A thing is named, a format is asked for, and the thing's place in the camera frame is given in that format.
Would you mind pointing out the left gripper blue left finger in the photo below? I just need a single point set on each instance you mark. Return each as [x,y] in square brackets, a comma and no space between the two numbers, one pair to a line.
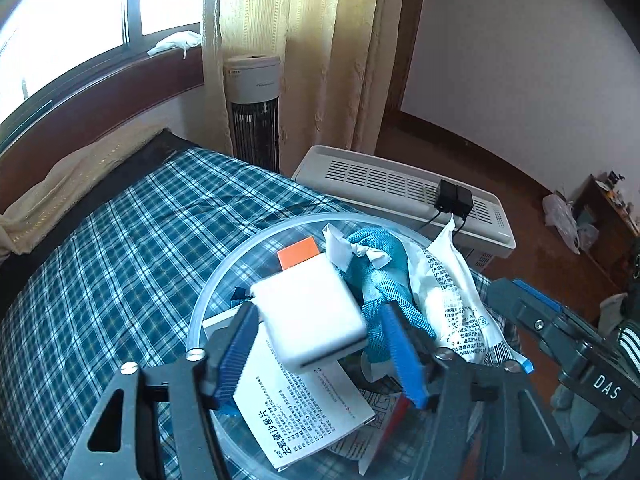
[227,352]

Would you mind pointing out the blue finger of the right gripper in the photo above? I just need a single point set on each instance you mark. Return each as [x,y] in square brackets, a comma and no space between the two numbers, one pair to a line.
[533,297]
[566,338]

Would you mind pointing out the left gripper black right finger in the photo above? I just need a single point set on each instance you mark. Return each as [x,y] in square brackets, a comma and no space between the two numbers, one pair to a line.
[411,351]

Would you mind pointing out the blue foil snack packet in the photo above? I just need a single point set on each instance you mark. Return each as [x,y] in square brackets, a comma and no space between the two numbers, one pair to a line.
[239,296]

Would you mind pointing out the white plastic bag pack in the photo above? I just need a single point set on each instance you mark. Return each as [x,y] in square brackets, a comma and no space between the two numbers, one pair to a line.
[445,293]

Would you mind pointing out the white medicine box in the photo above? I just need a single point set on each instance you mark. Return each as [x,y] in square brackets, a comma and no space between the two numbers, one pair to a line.
[277,418]

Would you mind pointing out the red white snack packet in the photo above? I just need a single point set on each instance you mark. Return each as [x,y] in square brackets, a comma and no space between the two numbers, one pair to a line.
[362,445]

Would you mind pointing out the white sponge block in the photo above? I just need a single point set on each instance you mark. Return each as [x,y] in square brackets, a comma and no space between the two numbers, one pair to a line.
[310,315]

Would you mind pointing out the teal cloth with white ribbon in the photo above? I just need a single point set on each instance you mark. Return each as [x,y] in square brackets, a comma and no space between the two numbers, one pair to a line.
[374,264]

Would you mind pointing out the orange yellow toy block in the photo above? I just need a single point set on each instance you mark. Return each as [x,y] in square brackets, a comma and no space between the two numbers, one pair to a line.
[297,253]

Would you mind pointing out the grey gloved right hand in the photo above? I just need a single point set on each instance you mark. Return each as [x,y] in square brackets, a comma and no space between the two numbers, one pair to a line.
[599,446]

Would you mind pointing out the white plastic bag on floor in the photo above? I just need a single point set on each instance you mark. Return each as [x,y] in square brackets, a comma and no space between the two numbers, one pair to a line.
[558,214]

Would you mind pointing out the wooden side cabinet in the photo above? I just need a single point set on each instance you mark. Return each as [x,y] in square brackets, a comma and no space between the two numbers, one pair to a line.
[612,250]

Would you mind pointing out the clear round plastic basin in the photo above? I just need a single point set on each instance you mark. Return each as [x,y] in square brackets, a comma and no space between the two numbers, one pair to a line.
[255,259]

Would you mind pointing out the black power adapter right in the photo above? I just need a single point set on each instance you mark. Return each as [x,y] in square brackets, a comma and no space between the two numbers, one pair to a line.
[463,202]

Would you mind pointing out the black power adapter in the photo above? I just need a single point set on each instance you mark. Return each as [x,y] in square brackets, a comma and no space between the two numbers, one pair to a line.
[446,197]
[463,202]

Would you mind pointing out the black power adapter left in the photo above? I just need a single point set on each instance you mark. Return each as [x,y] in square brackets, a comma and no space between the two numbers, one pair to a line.
[446,197]

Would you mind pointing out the blue plaid bed sheet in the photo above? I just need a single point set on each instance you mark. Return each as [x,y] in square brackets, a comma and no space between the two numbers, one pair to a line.
[118,278]

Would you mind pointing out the white air purifier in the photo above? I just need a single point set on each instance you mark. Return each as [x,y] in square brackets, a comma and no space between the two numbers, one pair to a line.
[406,194]

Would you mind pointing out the beige left curtain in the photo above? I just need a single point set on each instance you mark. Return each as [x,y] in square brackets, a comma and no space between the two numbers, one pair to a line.
[32,216]

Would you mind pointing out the beige curtain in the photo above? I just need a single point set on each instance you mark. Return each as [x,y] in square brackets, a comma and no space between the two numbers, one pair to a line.
[32,216]
[337,59]

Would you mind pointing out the brown wooden windowsill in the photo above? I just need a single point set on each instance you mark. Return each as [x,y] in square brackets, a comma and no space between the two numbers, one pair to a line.
[93,112]

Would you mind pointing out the white tower fan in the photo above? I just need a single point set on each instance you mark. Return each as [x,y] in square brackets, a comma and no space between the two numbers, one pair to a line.
[253,93]

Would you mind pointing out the beige right curtain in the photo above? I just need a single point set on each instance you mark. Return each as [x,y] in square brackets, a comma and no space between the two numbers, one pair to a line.
[337,59]

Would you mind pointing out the white cloth on sill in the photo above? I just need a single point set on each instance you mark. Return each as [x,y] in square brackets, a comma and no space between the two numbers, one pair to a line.
[183,41]

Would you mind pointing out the dark window frame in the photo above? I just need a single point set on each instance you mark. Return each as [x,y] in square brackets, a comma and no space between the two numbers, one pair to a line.
[52,48]

